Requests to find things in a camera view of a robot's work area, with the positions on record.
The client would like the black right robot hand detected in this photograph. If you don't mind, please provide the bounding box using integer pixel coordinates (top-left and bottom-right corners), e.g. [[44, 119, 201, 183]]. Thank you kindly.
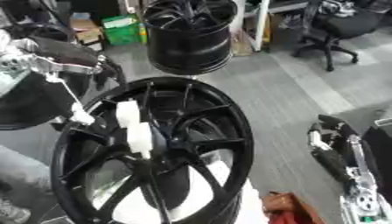
[[306, 114, 383, 191]]

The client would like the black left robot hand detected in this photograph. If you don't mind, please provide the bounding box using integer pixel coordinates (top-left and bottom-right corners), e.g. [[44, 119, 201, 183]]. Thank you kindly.
[[0, 35, 129, 131]]

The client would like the white hub pin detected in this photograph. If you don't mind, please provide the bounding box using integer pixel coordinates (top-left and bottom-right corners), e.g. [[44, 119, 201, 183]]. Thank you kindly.
[[125, 122, 155, 160], [115, 100, 143, 130]]

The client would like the large black spoked wheel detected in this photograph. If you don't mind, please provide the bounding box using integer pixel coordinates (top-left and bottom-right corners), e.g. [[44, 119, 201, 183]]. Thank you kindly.
[[49, 76, 256, 224]]

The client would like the black wheel with deep barrel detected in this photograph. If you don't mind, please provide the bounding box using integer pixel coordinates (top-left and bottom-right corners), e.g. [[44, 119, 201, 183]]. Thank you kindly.
[[141, 0, 241, 76]]

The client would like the red and brown bag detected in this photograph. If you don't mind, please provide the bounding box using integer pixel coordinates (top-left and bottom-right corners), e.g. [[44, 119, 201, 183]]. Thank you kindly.
[[260, 191, 326, 224]]

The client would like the tan cardboard box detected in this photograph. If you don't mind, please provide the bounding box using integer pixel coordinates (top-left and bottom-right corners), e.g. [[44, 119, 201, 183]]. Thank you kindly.
[[67, 18, 108, 46]]

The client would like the green box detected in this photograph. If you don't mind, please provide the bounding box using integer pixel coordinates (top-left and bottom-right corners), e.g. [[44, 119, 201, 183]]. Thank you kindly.
[[101, 14, 143, 46]]

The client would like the black office chair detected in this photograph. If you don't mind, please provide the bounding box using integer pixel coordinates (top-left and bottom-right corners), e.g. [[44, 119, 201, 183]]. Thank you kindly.
[[290, 0, 391, 73]]

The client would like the white table leg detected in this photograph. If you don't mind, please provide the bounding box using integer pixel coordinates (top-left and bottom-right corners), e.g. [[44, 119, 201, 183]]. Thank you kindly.
[[243, 0, 273, 53]]

